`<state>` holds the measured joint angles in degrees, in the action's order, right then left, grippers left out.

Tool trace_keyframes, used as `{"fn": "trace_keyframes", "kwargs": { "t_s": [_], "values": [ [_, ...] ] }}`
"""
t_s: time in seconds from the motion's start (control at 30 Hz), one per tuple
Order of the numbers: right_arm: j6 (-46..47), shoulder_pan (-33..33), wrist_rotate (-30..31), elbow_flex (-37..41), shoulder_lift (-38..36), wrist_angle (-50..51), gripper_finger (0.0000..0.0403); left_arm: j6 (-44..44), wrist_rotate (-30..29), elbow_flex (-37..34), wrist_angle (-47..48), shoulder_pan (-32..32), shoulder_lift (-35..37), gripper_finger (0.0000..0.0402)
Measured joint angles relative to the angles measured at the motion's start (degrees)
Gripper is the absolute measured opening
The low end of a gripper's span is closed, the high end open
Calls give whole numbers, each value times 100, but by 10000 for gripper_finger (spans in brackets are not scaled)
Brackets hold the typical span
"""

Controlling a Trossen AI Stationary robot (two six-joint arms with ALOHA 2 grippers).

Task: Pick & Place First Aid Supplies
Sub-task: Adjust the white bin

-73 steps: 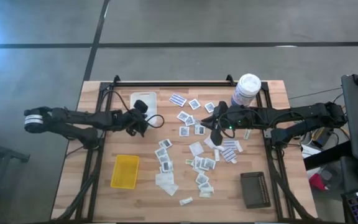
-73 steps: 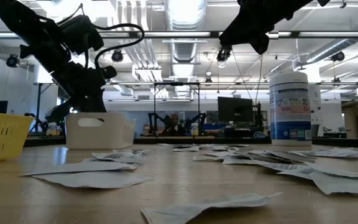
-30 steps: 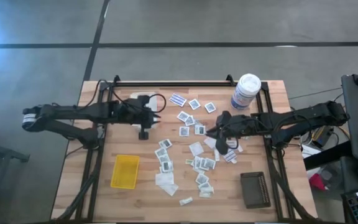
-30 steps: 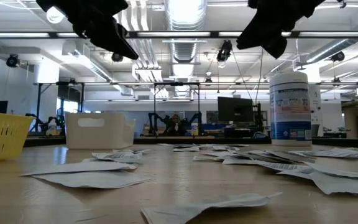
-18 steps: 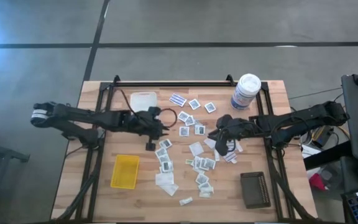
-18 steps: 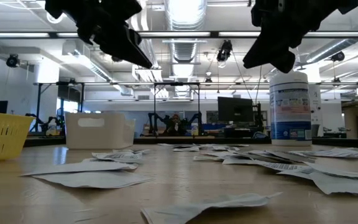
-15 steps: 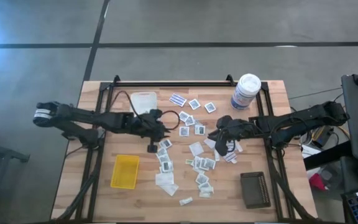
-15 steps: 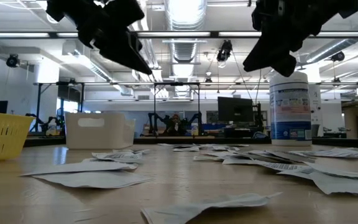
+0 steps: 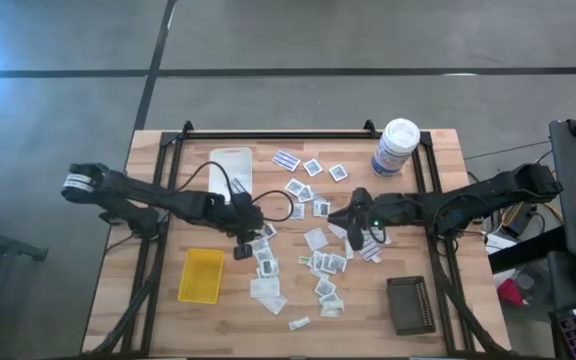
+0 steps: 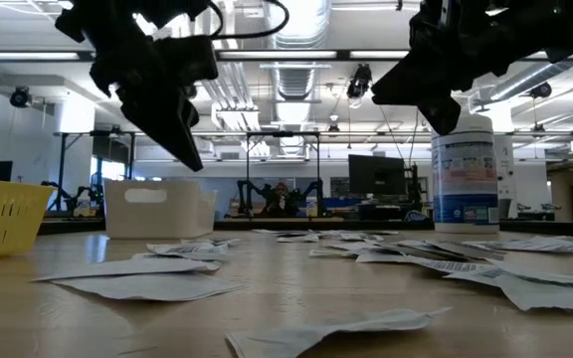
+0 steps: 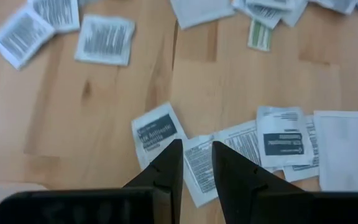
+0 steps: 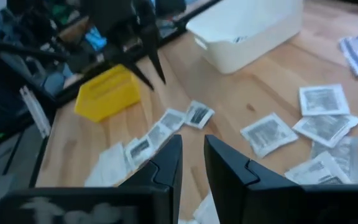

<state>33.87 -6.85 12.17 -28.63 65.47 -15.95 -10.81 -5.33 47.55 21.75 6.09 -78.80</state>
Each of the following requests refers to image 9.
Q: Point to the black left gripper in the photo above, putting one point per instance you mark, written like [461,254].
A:
[240,215]

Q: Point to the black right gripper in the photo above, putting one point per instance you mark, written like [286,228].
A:
[383,210]

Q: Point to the blue striped bandage packet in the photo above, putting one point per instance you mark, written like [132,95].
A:
[370,251]
[286,160]
[374,235]
[238,186]

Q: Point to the white plastic bin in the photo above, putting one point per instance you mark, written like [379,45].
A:
[228,162]

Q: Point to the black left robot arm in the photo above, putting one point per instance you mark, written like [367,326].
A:
[143,192]

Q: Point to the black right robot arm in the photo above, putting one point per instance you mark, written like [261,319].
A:
[493,192]

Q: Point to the narrow white bandage packet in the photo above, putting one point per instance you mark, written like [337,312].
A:
[387,239]
[349,252]

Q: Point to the yellow plastic basket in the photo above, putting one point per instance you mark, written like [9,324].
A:
[200,275]

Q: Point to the white wipes canister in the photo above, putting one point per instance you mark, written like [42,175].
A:
[395,147]

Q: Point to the small crumpled white packet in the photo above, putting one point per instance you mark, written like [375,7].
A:
[299,323]

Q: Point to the dark grey plastic tray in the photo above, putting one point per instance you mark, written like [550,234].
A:
[405,305]

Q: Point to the white paper sheet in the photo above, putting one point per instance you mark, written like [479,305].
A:
[498,242]

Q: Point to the black power adapter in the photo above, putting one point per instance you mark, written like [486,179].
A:
[515,220]

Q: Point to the red object on floor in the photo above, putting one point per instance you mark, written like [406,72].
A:
[510,294]

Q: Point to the black desk beam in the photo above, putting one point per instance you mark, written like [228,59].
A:
[528,252]

